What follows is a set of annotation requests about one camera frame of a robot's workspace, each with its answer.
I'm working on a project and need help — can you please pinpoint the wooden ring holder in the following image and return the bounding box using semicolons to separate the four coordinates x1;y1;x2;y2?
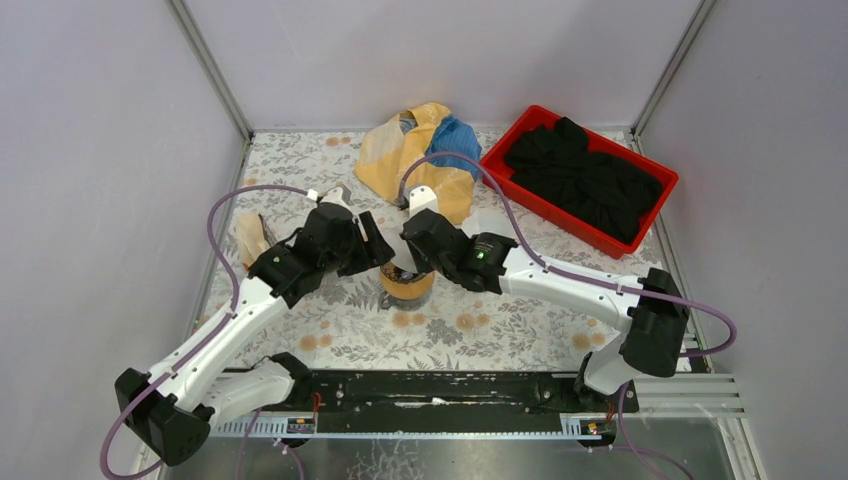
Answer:
379;262;436;300

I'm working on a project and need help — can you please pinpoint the clear glass pitcher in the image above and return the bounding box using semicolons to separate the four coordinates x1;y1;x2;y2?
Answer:
378;292;431;312

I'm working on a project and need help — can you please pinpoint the white paper coffee filter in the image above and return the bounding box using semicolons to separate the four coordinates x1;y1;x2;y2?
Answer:
460;209;515;239

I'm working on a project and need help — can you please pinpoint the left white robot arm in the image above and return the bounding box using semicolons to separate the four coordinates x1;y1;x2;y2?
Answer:
114;202;395;466

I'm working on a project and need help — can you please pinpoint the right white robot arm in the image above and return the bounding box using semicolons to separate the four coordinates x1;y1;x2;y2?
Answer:
400;210;689;412

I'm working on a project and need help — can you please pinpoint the orange filter holder box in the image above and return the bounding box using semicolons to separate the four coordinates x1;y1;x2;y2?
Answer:
234;211;277;269

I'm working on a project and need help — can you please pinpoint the floral table mat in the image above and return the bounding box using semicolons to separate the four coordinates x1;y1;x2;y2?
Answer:
190;129;692;372

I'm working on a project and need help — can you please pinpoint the yellow cloth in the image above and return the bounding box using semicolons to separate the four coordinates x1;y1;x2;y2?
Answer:
354;102;476;224

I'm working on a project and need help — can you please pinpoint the black cloth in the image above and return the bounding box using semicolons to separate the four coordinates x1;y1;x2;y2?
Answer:
504;117;663;243

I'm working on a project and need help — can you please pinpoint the blue cloth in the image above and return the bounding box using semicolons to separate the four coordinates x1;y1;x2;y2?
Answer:
425;114;482;181

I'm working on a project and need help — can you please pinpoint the red plastic bin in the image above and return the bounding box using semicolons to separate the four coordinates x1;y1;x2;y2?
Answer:
481;105;679;259

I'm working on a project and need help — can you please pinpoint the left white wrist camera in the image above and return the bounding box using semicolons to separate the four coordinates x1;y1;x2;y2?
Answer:
307;184;351;210

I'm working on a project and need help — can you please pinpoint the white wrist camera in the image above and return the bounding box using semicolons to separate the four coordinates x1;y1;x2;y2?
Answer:
397;185;439;217
307;184;351;210

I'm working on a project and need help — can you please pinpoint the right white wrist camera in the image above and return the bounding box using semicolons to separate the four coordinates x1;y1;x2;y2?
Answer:
397;185;439;217

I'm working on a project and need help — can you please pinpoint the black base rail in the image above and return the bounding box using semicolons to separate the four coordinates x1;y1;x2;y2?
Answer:
265;369;617;435

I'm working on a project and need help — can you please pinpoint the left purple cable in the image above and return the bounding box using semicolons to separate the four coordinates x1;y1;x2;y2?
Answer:
99;184;319;480

